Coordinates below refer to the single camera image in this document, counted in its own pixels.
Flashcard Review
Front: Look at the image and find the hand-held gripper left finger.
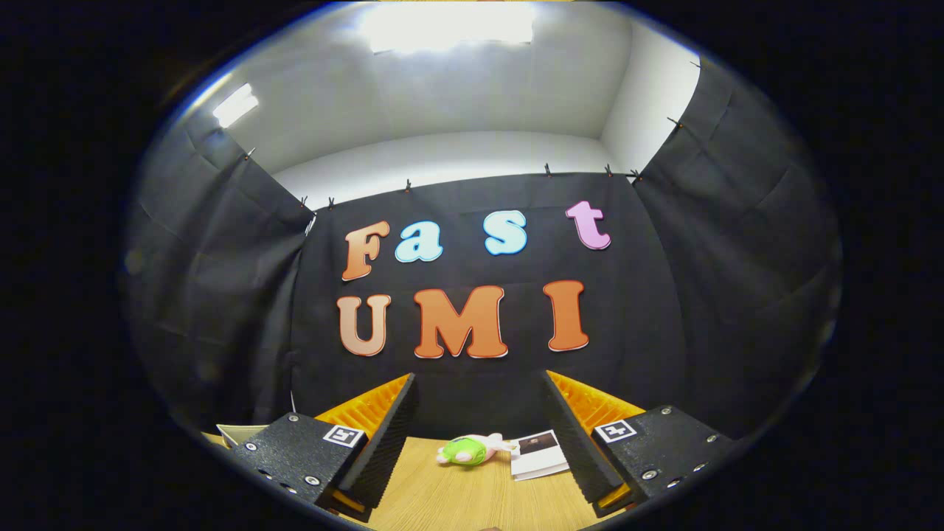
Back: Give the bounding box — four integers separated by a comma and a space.
229, 372, 420, 523

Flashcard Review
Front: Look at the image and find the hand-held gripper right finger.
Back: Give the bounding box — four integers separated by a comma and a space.
542, 370, 738, 517

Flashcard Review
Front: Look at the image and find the beige fabric storage box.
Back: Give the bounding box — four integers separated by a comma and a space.
216, 423, 270, 448

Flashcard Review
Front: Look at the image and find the white book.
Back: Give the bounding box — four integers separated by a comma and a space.
509, 429, 570, 482

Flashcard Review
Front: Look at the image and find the green and pink plush toy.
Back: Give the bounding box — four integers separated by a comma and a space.
435, 433, 518, 468

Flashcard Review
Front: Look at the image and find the small ceiling light panel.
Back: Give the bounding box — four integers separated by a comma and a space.
212, 83, 260, 129

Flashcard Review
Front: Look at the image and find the large ceiling light panel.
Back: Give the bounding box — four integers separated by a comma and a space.
358, 4, 535, 54

